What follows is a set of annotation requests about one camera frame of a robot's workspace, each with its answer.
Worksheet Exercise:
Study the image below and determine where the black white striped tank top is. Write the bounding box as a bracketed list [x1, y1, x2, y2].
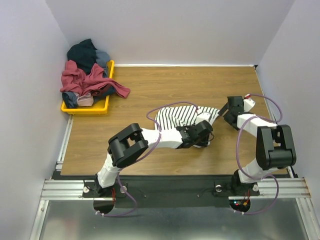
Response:
[155, 105, 220, 130]

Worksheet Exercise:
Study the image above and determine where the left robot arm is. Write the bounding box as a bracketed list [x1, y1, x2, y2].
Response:
[94, 120, 213, 197]

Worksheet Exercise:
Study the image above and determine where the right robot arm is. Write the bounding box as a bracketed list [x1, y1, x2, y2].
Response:
[218, 94, 297, 195]

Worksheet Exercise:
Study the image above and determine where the pink tank top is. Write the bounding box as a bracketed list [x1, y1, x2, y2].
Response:
[76, 92, 94, 107]

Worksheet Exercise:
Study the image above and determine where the grey blue tank top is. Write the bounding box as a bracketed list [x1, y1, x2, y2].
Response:
[95, 49, 111, 78]

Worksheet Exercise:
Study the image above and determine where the maroon tank top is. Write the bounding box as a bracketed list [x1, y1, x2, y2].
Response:
[60, 60, 131, 98]

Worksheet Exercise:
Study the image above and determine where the dark navy tank top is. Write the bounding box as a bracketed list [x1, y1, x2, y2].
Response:
[67, 38, 97, 75]

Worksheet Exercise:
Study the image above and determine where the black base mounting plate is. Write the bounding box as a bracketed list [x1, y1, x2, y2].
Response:
[82, 175, 260, 215]

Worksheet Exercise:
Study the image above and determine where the yellow plastic bin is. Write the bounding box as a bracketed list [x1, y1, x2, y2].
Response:
[61, 60, 115, 115]

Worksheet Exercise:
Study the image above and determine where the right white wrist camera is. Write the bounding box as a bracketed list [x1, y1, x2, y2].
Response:
[243, 94, 256, 112]

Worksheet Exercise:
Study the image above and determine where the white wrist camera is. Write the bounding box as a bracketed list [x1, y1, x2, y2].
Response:
[243, 94, 256, 112]
[195, 112, 212, 124]

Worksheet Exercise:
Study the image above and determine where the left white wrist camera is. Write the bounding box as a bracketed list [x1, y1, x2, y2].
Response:
[195, 112, 212, 124]

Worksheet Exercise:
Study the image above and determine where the aluminium frame rail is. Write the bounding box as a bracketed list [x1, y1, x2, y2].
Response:
[30, 123, 317, 240]

